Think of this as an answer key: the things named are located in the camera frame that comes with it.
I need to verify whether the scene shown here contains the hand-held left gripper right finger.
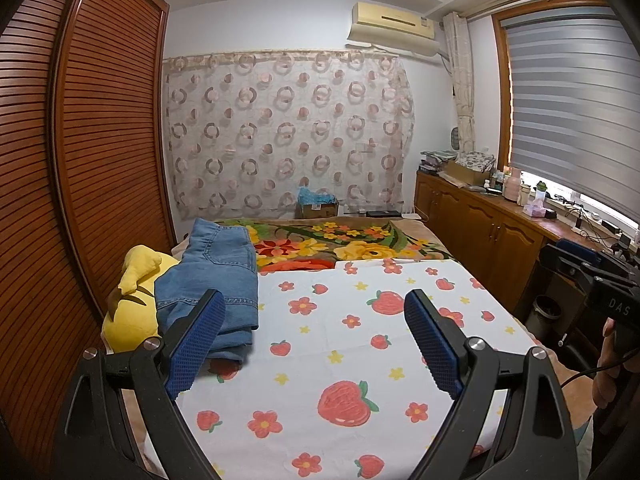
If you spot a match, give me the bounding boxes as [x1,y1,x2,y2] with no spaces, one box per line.
[404,289,581,480]

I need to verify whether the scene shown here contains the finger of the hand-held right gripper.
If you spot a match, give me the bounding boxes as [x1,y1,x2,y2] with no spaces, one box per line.
[556,239,628,273]
[539,244,598,288]

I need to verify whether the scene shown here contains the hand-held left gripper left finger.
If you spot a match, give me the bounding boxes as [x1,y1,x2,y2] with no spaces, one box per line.
[52,289,226,480]

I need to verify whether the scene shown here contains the person's right hand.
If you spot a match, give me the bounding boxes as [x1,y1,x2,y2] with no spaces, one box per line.
[594,320,632,411]

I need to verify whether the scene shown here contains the dark trash bin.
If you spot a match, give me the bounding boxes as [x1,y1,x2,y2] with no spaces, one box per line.
[530,294,563,346]

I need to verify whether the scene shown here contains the yellow plush toy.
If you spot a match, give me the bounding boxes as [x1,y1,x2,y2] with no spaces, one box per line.
[101,245,178,353]

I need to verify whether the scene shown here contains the long wooden cabinet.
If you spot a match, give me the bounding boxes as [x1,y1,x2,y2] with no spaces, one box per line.
[414,167,640,321]

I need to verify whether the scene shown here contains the strawberry print bed sheet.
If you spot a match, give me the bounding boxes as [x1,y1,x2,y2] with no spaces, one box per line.
[120,257,556,480]

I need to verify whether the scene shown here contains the floral print cloth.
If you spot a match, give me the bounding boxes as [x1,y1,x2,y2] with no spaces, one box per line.
[457,151,496,171]

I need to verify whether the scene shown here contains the floral blanket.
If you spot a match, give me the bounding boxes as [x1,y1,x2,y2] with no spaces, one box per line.
[172,217,456,273]

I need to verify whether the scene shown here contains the flat cardboard tray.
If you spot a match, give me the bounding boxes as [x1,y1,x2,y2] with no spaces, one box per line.
[440,160,493,186]

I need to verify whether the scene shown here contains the grey striped roller blind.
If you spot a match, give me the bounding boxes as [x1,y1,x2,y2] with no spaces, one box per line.
[502,5,640,213]

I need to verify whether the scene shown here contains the stack of books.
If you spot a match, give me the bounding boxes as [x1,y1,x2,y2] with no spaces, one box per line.
[420,150,448,173]

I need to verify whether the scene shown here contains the small cardboard box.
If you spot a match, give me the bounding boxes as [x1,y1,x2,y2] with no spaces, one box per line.
[298,200,340,219]

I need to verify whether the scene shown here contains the blue plastic bag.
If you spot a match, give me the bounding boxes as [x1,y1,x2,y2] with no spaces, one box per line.
[298,187,333,206]

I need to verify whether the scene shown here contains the beige window curtain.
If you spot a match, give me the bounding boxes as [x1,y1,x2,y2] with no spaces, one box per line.
[442,11,476,153]

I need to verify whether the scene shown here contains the wooden louvered wardrobe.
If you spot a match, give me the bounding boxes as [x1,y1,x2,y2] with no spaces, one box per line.
[0,0,178,461]

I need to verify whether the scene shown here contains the circle print sheer curtain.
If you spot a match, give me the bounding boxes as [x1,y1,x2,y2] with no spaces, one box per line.
[162,51,417,221]

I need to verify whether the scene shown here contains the beige air conditioner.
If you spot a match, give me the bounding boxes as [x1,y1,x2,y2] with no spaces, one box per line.
[346,1,441,57]

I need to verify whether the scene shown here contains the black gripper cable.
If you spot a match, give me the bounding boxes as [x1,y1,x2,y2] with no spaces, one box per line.
[559,367,601,388]

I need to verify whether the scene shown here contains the wooden window frame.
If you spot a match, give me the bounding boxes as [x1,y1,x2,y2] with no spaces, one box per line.
[491,0,613,171]

